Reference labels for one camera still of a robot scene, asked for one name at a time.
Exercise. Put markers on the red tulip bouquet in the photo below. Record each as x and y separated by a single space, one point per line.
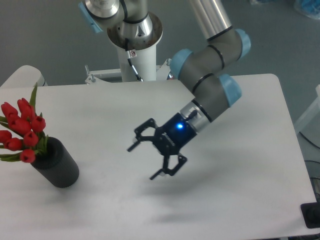
23 132

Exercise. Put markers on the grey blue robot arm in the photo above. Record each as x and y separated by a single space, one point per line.
135 32

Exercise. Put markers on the white side furniture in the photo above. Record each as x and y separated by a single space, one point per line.
308 115

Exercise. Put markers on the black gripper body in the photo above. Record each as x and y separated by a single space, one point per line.
173 135

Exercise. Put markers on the black ribbed cylindrical vase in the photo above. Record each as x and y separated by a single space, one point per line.
57 166

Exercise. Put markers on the black device at table edge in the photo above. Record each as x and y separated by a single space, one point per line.
311 214

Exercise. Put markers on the blue plastic bag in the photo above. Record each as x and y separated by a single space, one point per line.
308 8

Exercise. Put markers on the white chair back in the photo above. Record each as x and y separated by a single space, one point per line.
25 77

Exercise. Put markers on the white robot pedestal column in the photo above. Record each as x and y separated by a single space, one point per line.
134 66

